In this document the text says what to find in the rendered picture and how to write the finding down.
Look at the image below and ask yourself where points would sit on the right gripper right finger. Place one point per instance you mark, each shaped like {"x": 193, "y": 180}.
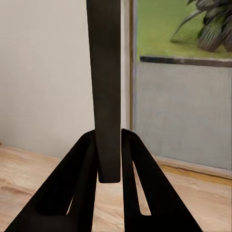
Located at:
{"x": 168, "y": 212}

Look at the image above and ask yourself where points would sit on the fixed window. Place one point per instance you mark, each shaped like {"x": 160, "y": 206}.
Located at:
{"x": 181, "y": 85}

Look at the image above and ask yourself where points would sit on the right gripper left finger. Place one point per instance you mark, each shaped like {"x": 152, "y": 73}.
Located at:
{"x": 65, "y": 201}

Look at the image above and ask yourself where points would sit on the poster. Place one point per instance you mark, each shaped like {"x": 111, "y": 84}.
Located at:
{"x": 104, "y": 32}

